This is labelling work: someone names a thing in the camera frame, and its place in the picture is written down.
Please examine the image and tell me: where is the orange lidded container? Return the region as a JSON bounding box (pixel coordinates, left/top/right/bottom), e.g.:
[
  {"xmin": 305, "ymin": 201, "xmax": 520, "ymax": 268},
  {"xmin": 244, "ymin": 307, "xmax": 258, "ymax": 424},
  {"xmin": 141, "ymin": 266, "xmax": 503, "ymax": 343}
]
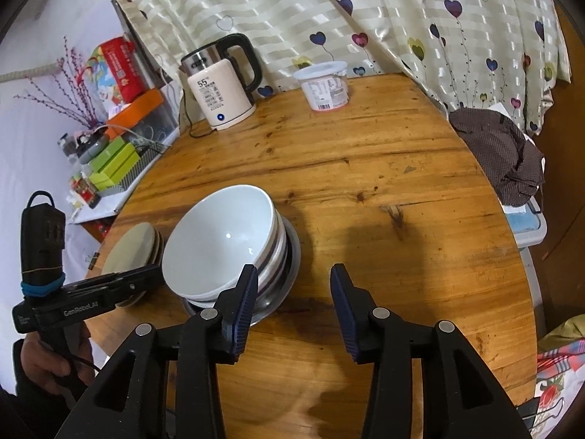
[{"xmin": 106, "ymin": 88, "xmax": 177, "ymax": 142}]

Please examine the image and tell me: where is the steel dish under bowls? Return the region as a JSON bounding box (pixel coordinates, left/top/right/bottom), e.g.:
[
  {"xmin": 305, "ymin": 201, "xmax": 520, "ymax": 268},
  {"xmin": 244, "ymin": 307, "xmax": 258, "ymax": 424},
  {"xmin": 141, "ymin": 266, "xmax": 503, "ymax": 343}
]
[{"xmin": 181, "ymin": 214, "xmax": 301, "ymax": 326}]

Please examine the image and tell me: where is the red snack packet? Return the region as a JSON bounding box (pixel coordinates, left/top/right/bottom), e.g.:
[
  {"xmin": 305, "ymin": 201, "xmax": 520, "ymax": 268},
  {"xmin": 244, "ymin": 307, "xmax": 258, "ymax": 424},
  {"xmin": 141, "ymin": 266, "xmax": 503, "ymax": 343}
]
[{"xmin": 100, "ymin": 37, "xmax": 146, "ymax": 103}]

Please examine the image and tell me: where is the black kettle power cable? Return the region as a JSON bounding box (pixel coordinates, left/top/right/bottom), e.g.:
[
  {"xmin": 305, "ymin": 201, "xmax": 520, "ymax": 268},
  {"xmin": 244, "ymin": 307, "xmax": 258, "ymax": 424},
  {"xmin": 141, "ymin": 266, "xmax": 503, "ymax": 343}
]
[{"xmin": 181, "ymin": 86, "xmax": 216, "ymax": 140}]

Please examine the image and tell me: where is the light blue plastic stool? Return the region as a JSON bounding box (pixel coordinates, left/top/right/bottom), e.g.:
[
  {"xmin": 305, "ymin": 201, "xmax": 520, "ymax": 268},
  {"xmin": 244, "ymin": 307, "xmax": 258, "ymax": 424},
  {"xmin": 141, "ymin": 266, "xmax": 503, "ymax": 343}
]
[{"xmin": 502, "ymin": 197, "xmax": 547, "ymax": 250}]

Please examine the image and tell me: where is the large grey-green plate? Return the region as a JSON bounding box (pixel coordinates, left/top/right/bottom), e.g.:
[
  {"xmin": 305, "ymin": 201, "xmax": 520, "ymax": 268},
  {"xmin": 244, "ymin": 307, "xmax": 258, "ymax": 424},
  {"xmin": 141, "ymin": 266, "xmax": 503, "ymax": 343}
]
[{"xmin": 101, "ymin": 222, "xmax": 158, "ymax": 274}]

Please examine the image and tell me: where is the floral plaid fabric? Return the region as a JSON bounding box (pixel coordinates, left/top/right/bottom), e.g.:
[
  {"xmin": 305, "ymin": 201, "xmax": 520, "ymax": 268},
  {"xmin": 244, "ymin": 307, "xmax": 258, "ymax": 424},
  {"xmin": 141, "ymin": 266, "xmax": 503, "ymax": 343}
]
[{"xmin": 531, "ymin": 314, "xmax": 584, "ymax": 438}]

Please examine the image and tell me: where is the red label jar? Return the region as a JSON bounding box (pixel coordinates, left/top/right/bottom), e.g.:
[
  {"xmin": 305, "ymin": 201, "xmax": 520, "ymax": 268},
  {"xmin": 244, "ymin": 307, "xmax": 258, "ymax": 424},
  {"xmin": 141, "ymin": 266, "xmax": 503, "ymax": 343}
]
[{"xmin": 71, "ymin": 175, "xmax": 101, "ymax": 209}]

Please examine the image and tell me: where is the heart pattern curtain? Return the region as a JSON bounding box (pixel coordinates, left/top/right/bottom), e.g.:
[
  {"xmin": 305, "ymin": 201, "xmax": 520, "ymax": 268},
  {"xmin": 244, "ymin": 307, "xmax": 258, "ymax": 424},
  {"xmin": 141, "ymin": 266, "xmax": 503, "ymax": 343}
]
[{"xmin": 116, "ymin": 0, "xmax": 571, "ymax": 135}]

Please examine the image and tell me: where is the brown dotted cloth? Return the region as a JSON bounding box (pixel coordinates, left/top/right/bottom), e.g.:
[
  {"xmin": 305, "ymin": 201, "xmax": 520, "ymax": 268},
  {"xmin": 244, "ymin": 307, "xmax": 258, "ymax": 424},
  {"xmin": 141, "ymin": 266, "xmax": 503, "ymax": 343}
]
[{"xmin": 449, "ymin": 108, "xmax": 544, "ymax": 207}]

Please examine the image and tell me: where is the lime green box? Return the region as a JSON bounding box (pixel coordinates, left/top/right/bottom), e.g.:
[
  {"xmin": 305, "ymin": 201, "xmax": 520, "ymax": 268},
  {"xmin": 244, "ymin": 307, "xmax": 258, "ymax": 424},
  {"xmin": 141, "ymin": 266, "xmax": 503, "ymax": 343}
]
[{"xmin": 89, "ymin": 143, "xmax": 140, "ymax": 191}]

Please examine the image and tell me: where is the grey shelf rack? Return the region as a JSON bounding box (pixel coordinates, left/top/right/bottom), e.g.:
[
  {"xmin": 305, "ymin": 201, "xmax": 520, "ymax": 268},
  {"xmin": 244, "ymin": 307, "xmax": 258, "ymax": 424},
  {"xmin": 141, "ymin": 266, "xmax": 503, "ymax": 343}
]
[{"xmin": 67, "ymin": 128, "xmax": 180, "ymax": 224}]

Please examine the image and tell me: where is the cream electric kettle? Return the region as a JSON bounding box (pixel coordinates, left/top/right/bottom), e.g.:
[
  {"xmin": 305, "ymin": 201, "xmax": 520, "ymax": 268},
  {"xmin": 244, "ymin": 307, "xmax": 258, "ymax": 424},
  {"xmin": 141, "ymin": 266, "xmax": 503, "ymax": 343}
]
[{"xmin": 181, "ymin": 33, "xmax": 263, "ymax": 131}]

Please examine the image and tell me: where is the grey case on boxes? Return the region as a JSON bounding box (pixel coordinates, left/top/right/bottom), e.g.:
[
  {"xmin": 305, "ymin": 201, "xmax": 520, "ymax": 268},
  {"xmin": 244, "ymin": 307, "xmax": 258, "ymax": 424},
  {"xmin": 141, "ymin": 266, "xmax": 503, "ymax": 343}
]
[{"xmin": 76, "ymin": 134, "xmax": 110, "ymax": 165}]

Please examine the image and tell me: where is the white plastic yogurt tub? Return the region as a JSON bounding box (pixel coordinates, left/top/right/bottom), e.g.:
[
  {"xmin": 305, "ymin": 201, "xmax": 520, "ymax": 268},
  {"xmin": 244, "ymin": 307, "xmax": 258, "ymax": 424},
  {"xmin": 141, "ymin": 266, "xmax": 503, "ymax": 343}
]
[{"xmin": 294, "ymin": 60, "xmax": 349, "ymax": 112}]

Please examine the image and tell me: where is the smaller grey-green plate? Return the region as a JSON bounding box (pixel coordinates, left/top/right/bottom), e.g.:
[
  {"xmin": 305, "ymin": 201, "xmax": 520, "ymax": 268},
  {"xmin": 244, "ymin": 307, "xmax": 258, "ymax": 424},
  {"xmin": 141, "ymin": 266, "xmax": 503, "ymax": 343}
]
[{"xmin": 117, "ymin": 230, "xmax": 163, "ymax": 307}]

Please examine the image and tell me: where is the person's left hand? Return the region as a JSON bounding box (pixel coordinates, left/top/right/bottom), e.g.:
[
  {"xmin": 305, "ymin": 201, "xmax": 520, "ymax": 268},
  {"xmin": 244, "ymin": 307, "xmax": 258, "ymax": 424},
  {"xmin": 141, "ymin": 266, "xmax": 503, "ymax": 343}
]
[{"xmin": 20, "ymin": 322, "xmax": 95, "ymax": 394}]

